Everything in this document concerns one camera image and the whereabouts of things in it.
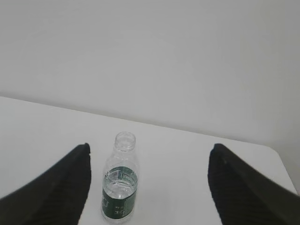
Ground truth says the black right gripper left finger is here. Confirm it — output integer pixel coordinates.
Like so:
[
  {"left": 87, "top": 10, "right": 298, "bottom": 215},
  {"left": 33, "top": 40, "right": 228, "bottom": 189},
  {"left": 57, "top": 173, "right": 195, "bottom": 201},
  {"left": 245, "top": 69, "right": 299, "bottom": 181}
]
[{"left": 0, "top": 143, "right": 91, "bottom": 225}]

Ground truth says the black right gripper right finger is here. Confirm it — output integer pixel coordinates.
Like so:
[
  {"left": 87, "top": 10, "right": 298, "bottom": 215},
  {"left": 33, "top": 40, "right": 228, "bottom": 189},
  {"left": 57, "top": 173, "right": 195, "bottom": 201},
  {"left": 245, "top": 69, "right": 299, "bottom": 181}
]
[{"left": 207, "top": 143, "right": 300, "bottom": 225}]

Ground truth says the clear green-label water bottle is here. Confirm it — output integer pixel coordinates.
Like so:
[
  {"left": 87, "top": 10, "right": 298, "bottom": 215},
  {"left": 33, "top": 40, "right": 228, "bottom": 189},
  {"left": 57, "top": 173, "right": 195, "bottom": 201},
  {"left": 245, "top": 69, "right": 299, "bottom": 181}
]
[{"left": 101, "top": 132, "right": 140, "bottom": 225}]

